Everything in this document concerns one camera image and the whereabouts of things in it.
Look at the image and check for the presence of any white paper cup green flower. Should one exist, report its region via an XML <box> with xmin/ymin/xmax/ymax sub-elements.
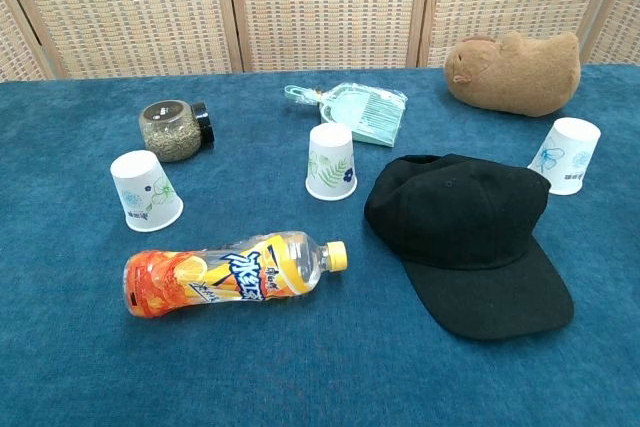
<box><xmin>109</xmin><ymin>149</ymin><xmax>185</xmax><ymax>234</ymax></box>

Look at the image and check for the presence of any white paper cup blue flower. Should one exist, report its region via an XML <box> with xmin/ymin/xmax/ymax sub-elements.
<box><xmin>526</xmin><ymin>116</ymin><xmax>602</xmax><ymax>197</ymax></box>

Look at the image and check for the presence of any white paper cup fern print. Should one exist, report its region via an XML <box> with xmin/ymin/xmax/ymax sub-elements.
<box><xmin>304</xmin><ymin>122</ymin><xmax>359</xmax><ymax>201</ymax></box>

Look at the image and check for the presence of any mint dustpan brush set packaged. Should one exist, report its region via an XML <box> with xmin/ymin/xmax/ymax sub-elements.
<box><xmin>282</xmin><ymin>81</ymin><xmax>409</xmax><ymax>151</ymax></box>

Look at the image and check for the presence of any orange iced tea bottle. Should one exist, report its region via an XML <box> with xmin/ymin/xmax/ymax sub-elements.
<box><xmin>122</xmin><ymin>230</ymin><xmax>349</xmax><ymax>319</ymax></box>

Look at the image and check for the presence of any black baseball cap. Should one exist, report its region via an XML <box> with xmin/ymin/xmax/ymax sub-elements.
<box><xmin>363</xmin><ymin>153</ymin><xmax>576</xmax><ymax>342</ymax></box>

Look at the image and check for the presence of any glass jar black lid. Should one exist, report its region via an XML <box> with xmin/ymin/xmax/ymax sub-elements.
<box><xmin>138</xmin><ymin>100</ymin><xmax>216</xmax><ymax>164</ymax></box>

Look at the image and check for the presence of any blue carpet table cover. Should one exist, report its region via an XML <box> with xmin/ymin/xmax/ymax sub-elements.
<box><xmin>0</xmin><ymin>64</ymin><xmax>640</xmax><ymax>427</ymax></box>

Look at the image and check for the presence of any brown capybara plush toy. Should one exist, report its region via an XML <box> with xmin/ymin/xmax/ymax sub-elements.
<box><xmin>443</xmin><ymin>30</ymin><xmax>583</xmax><ymax>119</ymax></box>

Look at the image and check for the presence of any woven folding screen wooden frame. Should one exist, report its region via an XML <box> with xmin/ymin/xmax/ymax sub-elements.
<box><xmin>0</xmin><ymin>0</ymin><xmax>640</xmax><ymax>82</ymax></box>

